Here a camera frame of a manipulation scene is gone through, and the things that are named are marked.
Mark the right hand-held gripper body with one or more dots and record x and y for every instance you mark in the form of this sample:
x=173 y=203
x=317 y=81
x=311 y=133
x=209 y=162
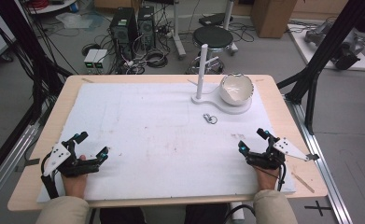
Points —
x=269 y=159

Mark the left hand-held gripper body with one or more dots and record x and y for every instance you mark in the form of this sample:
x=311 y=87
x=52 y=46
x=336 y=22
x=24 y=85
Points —
x=58 y=155

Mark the metal keyring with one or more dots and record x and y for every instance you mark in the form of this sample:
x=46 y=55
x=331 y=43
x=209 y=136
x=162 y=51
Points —
x=210 y=118

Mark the white stand with eggshell bowl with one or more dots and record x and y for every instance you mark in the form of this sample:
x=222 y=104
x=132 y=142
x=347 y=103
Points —
x=234 y=90

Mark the person's right hand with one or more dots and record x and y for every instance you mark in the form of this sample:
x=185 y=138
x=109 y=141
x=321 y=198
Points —
x=267 y=179

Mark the person's left hand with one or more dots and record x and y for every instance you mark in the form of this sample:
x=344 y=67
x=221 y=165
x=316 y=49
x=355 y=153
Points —
x=75 y=185

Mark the thin wooden stick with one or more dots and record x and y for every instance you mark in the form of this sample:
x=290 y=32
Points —
x=303 y=182

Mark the white foam mat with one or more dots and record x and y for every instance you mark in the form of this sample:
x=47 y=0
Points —
x=158 y=149

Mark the white table leg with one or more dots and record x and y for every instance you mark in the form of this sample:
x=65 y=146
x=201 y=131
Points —
x=236 y=213

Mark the white power supply box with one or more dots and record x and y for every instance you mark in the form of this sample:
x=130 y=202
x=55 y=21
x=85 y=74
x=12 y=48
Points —
x=101 y=59
x=90 y=59

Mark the white floor board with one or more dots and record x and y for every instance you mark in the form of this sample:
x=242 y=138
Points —
x=317 y=56

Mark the black round stool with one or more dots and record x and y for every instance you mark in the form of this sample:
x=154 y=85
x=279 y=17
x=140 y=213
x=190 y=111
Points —
x=213 y=37

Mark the clear plastic sheet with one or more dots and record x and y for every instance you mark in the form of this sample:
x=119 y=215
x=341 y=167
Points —
x=77 y=21

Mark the black computer tower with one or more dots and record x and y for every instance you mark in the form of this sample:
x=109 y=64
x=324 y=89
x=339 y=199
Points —
x=123 y=28
x=146 y=26

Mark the brown cardboard box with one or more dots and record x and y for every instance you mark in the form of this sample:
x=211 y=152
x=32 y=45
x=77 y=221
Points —
x=273 y=17

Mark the grey robot device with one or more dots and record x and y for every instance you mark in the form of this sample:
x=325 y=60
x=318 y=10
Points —
x=345 y=46

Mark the white desk leg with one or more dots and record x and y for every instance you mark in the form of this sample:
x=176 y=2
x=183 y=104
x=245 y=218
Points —
x=177 y=31
x=230 y=18

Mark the black flat case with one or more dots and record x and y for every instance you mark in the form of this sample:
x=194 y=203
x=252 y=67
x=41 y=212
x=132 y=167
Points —
x=214 y=19

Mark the round white table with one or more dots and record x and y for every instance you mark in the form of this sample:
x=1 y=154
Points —
x=55 y=6

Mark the aluminium rail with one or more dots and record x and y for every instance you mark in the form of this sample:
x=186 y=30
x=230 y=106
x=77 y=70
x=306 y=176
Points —
x=323 y=168
x=9 y=161

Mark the black metal frame strut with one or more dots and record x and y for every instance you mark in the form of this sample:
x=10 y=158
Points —
x=18 y=46
x=326 y=49

